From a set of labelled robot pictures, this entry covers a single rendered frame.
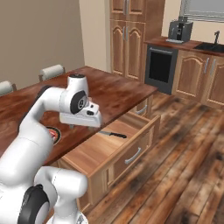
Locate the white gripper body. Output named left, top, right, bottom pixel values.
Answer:
left=59, top=111, right=103, bottom=129

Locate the dark plate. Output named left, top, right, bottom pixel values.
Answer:
left=45, top=125, right=62, bottom=146

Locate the red meat piece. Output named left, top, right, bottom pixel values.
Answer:
left=48, top=129, right=59, bottom=142

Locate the open wooden drawer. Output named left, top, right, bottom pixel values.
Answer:
left=58, top=111, right=162, bottom=214

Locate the closed wooden drawer front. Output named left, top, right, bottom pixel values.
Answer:
left=129, top=96, right=151, bottom=119

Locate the wooden kitchen island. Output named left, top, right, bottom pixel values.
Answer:
left=0, top=66, right=158, bottom=224

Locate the tall wooden cupboard run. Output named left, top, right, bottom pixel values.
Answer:
left=108, top=0, right=166, bottom=83

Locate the black built-in oven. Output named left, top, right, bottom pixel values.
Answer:
left=144, top=44, right=179, bottom=95

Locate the wooden base cupboard run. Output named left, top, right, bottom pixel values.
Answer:
left=171, top=48, right=224, bottom=110

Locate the grey coffee machine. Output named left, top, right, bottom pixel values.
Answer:
left=165, top=16, right=194, bottom=45

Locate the black sink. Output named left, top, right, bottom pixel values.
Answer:
left=193, top=41, right=224, bottom=54

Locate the black tap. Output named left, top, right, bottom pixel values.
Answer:
left=213, top=30, right=221, bottom=46

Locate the window with grey blind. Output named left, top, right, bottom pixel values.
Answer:
left=178, top=0, right=224, bottom=24

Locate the black-handled kitchen knife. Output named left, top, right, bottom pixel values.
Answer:
left=98, top=130, right=128, bottom=139

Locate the silver curved drawer handle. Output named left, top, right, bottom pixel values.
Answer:
left=135, top=104, right=149, bottom=116

